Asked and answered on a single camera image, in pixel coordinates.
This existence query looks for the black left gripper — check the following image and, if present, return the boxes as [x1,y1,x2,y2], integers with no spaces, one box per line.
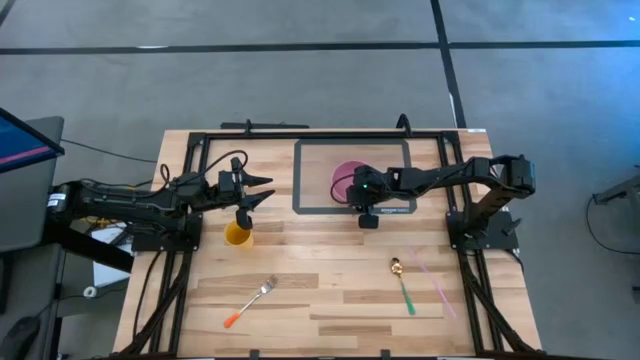
[215,157,277,214]

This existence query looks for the yellow plastic cup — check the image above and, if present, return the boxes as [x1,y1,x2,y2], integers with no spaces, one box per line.
[223,219,255,250]

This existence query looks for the green-handled gold spoon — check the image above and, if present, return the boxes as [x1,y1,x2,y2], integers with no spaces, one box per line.
[389,257,417,317]

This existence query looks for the orange-handled metal fork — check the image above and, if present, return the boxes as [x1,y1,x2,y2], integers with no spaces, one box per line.
[223,274,279,330]

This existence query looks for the pink drinking straw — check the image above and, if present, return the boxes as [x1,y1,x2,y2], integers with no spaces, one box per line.
[408,243,457,320]

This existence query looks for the pink plastic bowl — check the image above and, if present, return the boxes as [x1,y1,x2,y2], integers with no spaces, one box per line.
[330,159,371,205]

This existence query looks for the black-bordered silicone mat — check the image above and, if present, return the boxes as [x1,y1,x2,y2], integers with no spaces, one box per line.
[292,138,419,215]

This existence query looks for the white sheet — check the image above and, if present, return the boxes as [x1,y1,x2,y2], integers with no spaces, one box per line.
[92,223,134,289]

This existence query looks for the black desk beam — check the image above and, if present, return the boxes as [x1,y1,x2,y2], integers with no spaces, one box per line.
[42,219,136,274]

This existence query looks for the grey desk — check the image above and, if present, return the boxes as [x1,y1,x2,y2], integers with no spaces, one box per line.
[0,115,66,254]

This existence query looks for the computer monitor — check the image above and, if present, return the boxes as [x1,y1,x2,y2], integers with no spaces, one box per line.
[0,107,66,175]

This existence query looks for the grey metal stand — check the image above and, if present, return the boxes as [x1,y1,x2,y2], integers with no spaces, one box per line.
[592,167,640,206]

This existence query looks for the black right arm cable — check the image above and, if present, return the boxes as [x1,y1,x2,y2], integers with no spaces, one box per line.
[328,172,354,205]

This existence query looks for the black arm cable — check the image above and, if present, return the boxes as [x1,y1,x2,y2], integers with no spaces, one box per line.
[158,148,250,189]
[328,172,354,205]

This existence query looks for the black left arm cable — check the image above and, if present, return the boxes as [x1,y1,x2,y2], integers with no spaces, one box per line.
[158,148,250,189]

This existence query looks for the black metal table frame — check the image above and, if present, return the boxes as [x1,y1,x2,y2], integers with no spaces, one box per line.
[117,130,544,359]

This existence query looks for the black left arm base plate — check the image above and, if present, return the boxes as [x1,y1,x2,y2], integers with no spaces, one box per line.
[130,212,204,253]

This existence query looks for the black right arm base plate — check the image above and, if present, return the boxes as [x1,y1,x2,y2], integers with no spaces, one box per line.
[446,209,521,251]

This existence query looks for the black floor cable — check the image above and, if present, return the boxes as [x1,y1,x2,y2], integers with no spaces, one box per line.
[583,196,640,256]
[60,138,159,165]

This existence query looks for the yellow cable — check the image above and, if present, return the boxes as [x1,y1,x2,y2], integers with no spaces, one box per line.
[82,215,126,229]

